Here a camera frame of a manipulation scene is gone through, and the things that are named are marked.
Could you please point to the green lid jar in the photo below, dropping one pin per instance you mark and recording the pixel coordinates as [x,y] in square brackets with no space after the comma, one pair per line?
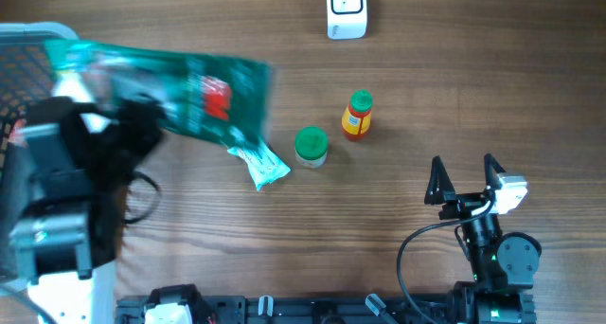
[311,147]

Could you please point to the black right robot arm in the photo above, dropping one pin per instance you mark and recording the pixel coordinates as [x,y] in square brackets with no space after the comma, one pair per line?
[503,265]

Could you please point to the grey plastic shopping basket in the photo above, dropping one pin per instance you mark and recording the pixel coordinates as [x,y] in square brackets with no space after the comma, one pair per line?
[26,78]

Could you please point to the green 3M gloves package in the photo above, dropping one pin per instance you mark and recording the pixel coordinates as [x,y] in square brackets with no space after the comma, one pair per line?
[215,98]

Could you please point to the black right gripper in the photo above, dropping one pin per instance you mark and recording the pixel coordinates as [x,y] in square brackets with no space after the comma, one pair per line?
[460,204]

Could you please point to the white barcode scanner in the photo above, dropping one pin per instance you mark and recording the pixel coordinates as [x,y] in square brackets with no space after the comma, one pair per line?
[346,19]

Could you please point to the teal wet wipes pack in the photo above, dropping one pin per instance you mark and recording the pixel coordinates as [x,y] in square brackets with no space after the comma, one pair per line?
[264,166]

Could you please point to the red yellow sauce bottle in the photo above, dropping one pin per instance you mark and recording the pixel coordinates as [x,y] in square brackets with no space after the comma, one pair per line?
[356,119]

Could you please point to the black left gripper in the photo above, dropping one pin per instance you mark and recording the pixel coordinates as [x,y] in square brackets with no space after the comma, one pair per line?
[144,130]

